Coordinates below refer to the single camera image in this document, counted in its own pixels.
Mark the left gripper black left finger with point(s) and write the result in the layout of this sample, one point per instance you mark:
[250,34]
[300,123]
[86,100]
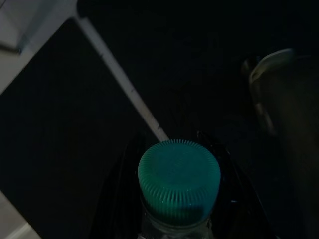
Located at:
[119,199]

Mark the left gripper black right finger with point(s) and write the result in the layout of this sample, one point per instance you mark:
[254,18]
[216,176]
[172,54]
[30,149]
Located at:
[236,204]

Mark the green-capped clear water bottle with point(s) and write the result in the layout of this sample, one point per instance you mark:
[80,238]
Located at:
[179,174]

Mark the white slim bar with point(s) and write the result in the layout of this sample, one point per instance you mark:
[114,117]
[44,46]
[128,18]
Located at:
[117,74]

